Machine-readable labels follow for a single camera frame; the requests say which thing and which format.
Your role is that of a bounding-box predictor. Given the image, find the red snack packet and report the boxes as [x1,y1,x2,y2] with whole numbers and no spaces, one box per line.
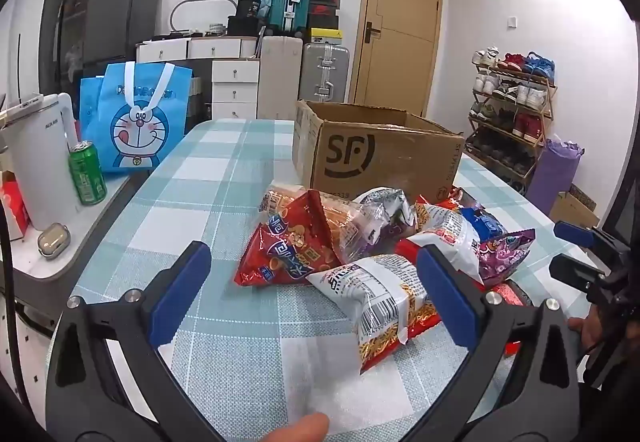
[234,189,346,287]

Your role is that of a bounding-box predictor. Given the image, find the clear orange bread packet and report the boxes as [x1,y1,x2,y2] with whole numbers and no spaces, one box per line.
[257,183,391,265]

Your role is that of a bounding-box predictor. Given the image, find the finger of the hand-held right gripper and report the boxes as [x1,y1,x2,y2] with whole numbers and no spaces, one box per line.
[550,254,608,293]
[554,221,608,250]

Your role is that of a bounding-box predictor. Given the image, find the white electric kettle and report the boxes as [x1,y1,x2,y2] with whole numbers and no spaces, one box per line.
[0,92,81,231]

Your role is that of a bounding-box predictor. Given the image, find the black glass cabinet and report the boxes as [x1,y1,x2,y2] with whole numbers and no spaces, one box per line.
[40,0,116,90]

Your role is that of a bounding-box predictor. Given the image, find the brown cardboard box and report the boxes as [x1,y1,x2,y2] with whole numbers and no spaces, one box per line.
[291,99,466,205]

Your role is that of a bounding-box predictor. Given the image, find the black bag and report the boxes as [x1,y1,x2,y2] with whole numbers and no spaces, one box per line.
[227,0,273,36]

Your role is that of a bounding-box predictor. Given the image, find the blue snack packet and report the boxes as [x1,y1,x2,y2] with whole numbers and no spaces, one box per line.
[457,206,508,240]

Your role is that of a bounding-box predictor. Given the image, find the red paper box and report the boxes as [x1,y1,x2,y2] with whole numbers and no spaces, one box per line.
[0,179,31,240]

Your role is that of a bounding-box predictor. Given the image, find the yellow black box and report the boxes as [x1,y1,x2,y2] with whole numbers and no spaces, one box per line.
[310,28,345,45]

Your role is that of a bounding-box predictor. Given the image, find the silver printed snack packet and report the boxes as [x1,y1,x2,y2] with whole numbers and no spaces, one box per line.
[352,187,418,243]

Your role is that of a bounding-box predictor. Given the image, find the clear-window noodle packet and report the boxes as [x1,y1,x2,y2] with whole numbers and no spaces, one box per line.
[306,253,443,375]

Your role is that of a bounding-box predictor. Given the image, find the black red-print shoe box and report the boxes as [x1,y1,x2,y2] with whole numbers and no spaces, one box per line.
[309,4,342,30]

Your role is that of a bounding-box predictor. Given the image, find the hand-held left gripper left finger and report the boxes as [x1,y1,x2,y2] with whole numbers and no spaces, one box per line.
[45,242,213,442]

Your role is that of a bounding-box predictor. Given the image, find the white red-ended snack packet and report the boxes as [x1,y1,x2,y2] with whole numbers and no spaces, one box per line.
[407,203,496,285]

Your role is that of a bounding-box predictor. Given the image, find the dark grey fridge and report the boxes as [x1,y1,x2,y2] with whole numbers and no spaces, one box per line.
[82,0,163,77]

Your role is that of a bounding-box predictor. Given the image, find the blue cartoon tote bag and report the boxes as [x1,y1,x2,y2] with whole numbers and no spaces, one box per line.
[79,62,193,173]

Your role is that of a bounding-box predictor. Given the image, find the white drawer dresser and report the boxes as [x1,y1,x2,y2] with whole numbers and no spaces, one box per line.
[136,36,261,120]

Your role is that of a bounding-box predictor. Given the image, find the wooden shoe rack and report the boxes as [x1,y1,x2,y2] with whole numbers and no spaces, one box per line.
[467,46,557,195]

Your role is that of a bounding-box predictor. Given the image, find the white side table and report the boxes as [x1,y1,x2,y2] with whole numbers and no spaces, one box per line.
[0,162,151,307]

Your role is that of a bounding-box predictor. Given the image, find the beige earbud case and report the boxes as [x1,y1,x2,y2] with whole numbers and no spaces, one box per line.
[37,222,71,261]

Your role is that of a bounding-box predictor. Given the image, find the orange-red snack packet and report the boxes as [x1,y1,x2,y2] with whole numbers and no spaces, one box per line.
[435,186,473,213]

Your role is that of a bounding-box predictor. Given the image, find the oval vanity mirror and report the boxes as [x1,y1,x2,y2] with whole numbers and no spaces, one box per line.
[169,0,238,35]

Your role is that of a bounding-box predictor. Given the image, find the silver suitcase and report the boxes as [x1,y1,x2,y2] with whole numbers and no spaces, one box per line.
[300,42,351,103]

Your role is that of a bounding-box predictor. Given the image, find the black cable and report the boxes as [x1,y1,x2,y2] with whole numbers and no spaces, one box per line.
[0,194,36,418]

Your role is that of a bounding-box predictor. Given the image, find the green drink can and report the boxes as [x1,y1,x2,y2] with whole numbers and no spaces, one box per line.
[67,140,108,207]

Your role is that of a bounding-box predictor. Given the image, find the beige suitcase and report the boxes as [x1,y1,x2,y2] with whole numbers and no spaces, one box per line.
[257,36,303,120]

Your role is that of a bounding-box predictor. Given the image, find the group of assorted shoes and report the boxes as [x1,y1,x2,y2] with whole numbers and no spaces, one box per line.
[470,46,557,187]

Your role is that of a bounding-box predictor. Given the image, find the tan wooden door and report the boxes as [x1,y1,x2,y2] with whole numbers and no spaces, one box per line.
[348,0,446,119]

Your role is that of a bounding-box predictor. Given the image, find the person's right hand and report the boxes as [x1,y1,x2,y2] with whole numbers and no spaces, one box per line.
[567,316,600,350]

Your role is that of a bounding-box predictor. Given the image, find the purple bag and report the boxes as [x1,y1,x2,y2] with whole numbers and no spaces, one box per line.
[526,138,585,223]

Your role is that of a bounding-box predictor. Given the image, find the person's left hand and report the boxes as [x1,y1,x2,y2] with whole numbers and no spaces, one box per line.
[262,412,332,442]

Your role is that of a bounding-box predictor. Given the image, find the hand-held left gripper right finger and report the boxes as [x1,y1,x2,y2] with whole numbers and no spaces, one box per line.
[410,244,583,442]

